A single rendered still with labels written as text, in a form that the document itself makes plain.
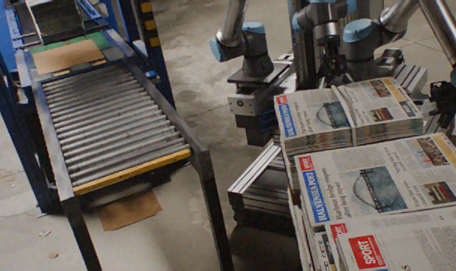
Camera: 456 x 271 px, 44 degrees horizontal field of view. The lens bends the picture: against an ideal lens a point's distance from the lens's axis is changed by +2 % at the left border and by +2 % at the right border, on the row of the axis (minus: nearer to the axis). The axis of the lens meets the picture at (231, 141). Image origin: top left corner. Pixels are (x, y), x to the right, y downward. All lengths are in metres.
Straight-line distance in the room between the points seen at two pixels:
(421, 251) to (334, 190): 0.53
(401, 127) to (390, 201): 0.38
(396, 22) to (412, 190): 1.19
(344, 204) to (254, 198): 1.59
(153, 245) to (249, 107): 0.96
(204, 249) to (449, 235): 2.18
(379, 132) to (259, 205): 1.34
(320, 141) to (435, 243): 0.79
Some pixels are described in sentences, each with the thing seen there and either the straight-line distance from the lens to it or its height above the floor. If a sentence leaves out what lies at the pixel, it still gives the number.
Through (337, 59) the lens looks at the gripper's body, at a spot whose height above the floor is 1.13.
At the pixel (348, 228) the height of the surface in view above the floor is 1.07.
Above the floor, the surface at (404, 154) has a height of 1.07.
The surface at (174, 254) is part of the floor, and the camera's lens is 2.89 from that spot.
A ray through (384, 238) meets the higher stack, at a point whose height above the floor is 1.29.
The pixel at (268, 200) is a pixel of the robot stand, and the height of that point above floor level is 0.22.
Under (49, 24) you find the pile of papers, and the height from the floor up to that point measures 0.91.
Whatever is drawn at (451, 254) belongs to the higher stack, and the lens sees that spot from 0.75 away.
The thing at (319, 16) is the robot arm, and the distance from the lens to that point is 1.80.
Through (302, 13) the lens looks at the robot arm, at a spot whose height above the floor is 1.24.
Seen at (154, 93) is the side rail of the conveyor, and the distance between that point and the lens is 2.65.
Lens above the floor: 1.77
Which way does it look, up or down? 28 degrees down
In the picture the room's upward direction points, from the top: 11 degrees counter-clockwise
